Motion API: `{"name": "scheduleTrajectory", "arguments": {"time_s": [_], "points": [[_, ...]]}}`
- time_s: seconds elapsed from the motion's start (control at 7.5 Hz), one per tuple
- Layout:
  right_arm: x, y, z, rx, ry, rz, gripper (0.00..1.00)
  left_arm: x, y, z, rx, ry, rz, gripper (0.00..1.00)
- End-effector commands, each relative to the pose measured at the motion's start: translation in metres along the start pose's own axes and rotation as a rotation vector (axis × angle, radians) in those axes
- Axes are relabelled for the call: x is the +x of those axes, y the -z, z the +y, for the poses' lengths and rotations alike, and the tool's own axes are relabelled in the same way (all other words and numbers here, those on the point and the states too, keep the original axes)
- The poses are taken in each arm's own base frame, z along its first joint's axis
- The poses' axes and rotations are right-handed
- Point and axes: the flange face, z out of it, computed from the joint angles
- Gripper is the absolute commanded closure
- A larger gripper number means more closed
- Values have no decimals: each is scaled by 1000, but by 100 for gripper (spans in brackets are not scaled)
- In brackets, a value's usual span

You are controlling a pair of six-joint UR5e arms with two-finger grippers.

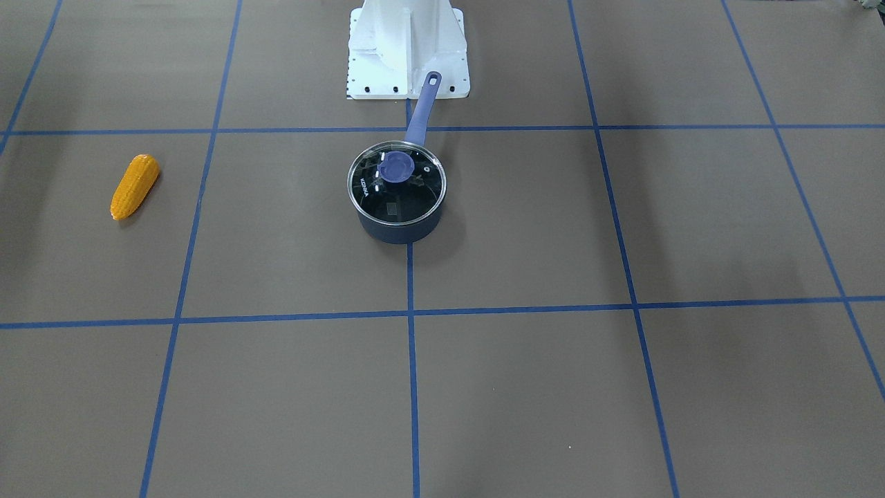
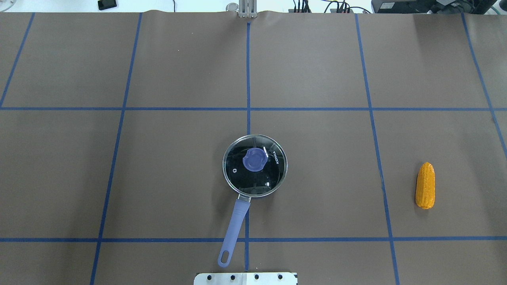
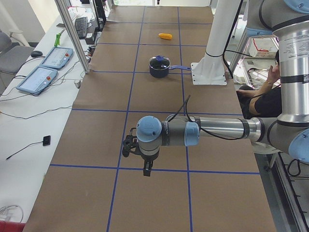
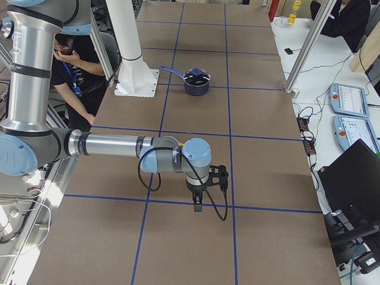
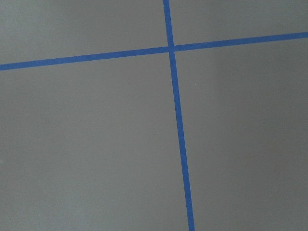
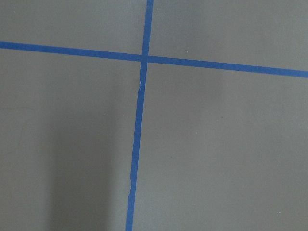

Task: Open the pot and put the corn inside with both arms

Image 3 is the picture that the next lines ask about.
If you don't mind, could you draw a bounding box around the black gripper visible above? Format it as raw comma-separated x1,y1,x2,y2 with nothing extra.
142,155,154,176

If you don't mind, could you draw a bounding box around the glass lid blue knob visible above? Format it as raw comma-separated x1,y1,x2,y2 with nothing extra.
149,55,170,70

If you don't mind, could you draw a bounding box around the yellow corn cob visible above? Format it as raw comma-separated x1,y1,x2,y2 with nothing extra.
158,33,173,40

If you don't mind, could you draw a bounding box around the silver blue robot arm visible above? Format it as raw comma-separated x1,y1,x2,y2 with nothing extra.
136,0,309,176

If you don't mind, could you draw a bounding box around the dark blue saucepan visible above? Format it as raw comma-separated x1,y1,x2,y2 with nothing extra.
149,55,191,78

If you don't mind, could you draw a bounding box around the small black square sensor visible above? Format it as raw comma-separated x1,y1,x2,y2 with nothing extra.
42,135,51,146

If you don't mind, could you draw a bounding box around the seated person in black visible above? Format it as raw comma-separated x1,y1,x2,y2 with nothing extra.
237,52,282,119

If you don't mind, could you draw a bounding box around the lower blue teach pendant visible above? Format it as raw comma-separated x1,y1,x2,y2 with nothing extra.
16,66,58,96

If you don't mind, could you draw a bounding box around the blue teach pendant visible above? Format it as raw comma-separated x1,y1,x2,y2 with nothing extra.
16,66,58,96
40,47,73,70

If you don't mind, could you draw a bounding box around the upper blue teach pendant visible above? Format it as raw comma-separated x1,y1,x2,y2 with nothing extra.
40,47,73,70

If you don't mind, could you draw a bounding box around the black keyboard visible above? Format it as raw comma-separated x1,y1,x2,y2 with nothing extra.
74,17,88,39

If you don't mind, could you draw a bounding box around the black computer mouse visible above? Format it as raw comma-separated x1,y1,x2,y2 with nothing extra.
30,50,43,58

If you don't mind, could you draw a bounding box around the grey office chair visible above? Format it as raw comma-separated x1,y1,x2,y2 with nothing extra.
0,30,34,77

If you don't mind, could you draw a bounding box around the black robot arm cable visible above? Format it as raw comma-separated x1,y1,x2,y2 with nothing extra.
166,94,249,141

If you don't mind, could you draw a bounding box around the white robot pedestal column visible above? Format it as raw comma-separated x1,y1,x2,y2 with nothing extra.
191,0,243,85

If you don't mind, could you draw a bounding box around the aluminium frame post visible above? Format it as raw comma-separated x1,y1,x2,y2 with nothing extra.
55,0,90,74

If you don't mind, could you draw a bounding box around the green handled tool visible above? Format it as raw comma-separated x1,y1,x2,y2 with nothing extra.
54,33,61,47

